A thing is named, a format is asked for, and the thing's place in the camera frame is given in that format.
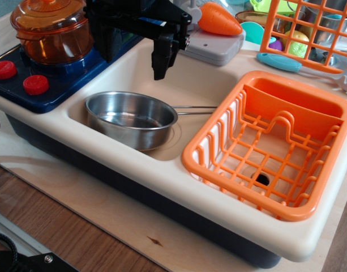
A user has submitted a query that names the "orange plastic drying rack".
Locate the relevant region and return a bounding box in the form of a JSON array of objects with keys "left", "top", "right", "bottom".
[{"left": 182, "top": 71, "right": 347, "bottom": 222}]

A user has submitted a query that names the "yellow toy vegetable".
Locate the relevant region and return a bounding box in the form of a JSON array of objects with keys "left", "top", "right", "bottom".
[{"left": 288, "top": 31, "right": 309, "bottom": 58}]

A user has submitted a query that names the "orange grid basket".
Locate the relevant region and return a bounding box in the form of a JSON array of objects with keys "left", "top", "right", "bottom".
[{"left": 260, "top": 1, "right": 347, "bottom": 73}]

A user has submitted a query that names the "black braided cable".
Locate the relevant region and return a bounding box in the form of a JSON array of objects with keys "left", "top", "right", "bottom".
[{"left": 0, "top": 231, "right": 19, "bottom": 272}]

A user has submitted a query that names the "stainless steel pan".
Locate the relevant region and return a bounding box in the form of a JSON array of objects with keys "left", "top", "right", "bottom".
[{"left": 84, "top": 91, "right": 216, "bottom": 151}]

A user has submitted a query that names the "red stove knob left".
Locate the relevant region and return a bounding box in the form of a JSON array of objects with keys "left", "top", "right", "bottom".
[{"left": 0, "top": 61, "right": 17, "bottom": 80}]

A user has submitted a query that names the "purple toy piece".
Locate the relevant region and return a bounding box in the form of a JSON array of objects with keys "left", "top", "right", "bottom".
[{"left": 269, "top": 37, "right": 284, "bottom": 51}]

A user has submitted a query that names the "teal plastic plate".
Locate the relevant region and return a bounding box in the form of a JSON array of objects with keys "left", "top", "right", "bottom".
[{"left": 241, "top": 22, "right": 264, "bottom": 45}]

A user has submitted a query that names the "red stove knob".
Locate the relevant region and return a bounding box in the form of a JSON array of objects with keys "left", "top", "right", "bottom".
[
  {"left": 23, "top": 75, "right": 49, "bottom": 95},
  {"left": 0, "top": 61, "right": 17, "bottom": 80}
]

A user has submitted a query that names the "black bracket with screw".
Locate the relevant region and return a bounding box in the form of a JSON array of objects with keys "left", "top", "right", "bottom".
[{"left": 8, "top": 253, "right": 78, "bottom": 272}]

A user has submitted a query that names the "stainless steel pot background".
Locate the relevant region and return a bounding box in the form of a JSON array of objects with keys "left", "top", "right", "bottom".
[{"left": 275, "top": 0, "right": 347, "bottom": 66}]

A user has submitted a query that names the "teal handled grey spatula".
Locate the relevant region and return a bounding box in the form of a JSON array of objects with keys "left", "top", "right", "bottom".
[{"left": 256, "top": 53, "right": 347, "bottom": 92}]

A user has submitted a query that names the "cream toy sink unit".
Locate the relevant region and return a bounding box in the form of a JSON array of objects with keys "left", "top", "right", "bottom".
[{"left": 0, "top": 39, "right": 347, "bottom": 271}]

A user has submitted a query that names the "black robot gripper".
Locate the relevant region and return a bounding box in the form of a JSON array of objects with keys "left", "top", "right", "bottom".
[{"left": 84, "top": 1, "right": 192, "bottom": 80}]

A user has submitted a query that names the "orange toy carrot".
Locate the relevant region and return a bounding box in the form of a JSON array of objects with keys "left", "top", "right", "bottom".
[{"left": 198, "top": 2, "right": 243, "bottom": 36}]

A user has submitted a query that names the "blue toy stove top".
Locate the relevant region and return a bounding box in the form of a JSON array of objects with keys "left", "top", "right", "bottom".
[{"left": 0, "top": 42, "right": 112, "bottom": 114}]

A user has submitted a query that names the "red stove knob right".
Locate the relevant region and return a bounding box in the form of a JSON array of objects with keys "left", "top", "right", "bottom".
[{"left": 23, "top": 75, "right": 49, "bottom": 95}]

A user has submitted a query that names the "grey toy faucet base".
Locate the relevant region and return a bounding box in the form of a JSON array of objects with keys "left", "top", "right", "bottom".
[{"left": 173, "top": 1, "right": 246, "bottom": 66}]

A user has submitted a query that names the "orange transparent pot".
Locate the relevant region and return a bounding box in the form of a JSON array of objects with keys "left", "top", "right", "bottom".
[{"left": 10, "top": 0, "right": 93, "bottom": 65}]

